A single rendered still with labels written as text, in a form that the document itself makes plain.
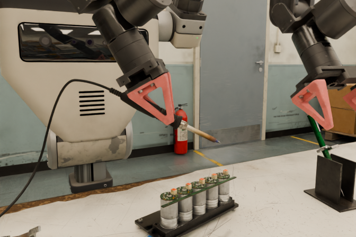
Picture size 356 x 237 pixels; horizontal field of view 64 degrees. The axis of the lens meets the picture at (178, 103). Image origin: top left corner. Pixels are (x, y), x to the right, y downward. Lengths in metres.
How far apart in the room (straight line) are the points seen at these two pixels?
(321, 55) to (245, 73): 3.09
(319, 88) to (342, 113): 3.66
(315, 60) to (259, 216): 0.29
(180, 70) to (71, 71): 2.56
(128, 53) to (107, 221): 0.26
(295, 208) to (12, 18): 0.67
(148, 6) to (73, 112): 0.39
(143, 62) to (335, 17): 0.33
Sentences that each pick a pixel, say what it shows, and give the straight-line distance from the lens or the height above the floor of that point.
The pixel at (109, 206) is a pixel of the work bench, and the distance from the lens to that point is 0.53.
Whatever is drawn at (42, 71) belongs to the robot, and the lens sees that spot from 0.71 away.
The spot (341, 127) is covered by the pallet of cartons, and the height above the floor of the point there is 0.21.
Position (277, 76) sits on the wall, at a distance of 4.07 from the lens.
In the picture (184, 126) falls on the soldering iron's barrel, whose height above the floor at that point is 0.89.
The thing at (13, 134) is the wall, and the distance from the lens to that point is 2.97.
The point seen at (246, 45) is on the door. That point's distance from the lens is 3.65.
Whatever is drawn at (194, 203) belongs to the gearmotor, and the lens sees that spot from 0.45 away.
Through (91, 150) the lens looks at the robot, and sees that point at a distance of 0.76.
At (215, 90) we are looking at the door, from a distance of 3.41.
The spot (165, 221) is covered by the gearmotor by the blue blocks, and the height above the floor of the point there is 0.78.
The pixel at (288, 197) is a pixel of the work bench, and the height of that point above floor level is 0.75.
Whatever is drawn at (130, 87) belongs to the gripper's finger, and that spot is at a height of 0.96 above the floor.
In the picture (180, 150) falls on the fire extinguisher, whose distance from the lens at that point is 3.16.
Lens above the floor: 0.99
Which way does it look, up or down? 8 degrees down
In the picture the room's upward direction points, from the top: straight up
